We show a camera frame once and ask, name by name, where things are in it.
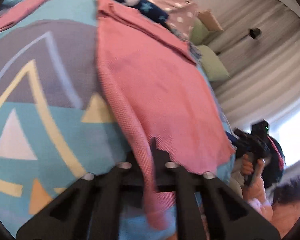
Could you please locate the person's right hand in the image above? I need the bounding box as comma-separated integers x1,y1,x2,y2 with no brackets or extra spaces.
241,154,273,221

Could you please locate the beige cushion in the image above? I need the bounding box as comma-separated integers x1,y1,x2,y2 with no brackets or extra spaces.
197,9,223,31

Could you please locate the green pillow near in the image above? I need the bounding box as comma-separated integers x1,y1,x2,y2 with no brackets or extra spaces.
197,45,230,82

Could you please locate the black floor lamp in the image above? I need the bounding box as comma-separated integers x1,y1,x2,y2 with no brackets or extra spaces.
215,28,262,56

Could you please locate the grey striped curtain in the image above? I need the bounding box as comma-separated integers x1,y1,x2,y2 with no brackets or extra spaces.
207,0,300,179

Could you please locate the green pillow far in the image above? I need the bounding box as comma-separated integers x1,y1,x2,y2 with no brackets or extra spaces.
190,18,210,45

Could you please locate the navy star fleece blanket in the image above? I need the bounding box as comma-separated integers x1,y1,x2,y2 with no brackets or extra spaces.
114,0,168,28

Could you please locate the turquoise grey patterned duvet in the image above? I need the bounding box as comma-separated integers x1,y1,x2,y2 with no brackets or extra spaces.
0,0,234,239

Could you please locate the folded blue floral garment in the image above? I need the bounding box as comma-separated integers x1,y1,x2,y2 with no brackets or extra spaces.
170,27,202,65

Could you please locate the green pillow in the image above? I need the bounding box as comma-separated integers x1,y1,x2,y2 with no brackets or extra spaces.
197,45,230,82
190,18,210,45

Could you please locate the pink knit shirt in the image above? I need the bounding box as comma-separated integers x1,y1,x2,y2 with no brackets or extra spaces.
97,0,234,230

